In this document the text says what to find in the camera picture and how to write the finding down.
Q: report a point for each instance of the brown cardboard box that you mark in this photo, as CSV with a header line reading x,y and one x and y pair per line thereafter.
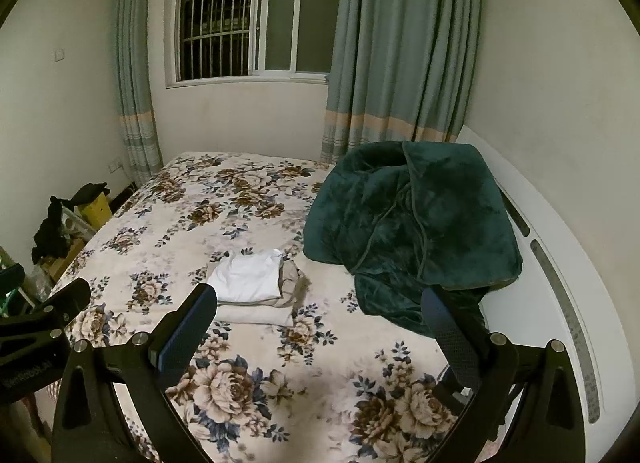
x,y
67,258

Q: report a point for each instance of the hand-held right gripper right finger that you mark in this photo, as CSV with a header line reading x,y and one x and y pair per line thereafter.
x,y
452,338

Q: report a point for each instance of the black folded garment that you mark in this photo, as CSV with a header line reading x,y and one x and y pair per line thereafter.
x,y
450,395

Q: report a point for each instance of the black hanging cloth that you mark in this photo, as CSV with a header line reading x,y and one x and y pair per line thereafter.
x,y
50,233

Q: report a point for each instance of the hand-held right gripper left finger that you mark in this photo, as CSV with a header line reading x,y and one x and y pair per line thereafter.
x,y
182,333

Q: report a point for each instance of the wide teal curtain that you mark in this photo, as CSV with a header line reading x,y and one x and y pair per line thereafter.
x,y
400,43

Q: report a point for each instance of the dark green plush blanket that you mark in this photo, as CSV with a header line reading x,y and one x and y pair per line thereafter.
x,y
425,218

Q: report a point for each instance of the yellow box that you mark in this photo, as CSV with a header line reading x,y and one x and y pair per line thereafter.
x,y
97,213

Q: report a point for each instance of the bed with floral bedspread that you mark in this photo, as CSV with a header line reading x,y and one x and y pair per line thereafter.
x,y
200,223

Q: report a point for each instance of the cream folded garment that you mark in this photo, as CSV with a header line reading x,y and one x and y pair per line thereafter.
x,y
255,315

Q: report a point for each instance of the narrow teal curtain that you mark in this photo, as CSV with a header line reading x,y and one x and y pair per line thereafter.
x,y
135,68

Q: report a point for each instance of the white wall socket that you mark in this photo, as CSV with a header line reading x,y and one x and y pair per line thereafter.
x,y
116,165

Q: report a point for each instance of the green plastic crate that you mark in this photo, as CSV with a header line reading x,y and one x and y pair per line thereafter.
x,y
7,303

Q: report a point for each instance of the white plastic rack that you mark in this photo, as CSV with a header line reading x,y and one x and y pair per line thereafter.
x,y
75,223

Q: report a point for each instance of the white wall switch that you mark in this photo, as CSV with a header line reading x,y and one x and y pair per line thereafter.
x,y
60,55

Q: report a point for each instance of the window with metal bars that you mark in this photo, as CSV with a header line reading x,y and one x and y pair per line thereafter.
x,y
225,18

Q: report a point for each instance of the white bed headboard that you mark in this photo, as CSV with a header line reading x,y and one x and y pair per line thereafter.
x,y
560,303

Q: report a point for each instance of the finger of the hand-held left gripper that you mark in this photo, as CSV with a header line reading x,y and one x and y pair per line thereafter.
x,y
55,300
11,277

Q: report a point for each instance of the white t-shirt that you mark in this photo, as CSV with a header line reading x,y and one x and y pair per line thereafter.
x,y
247,275

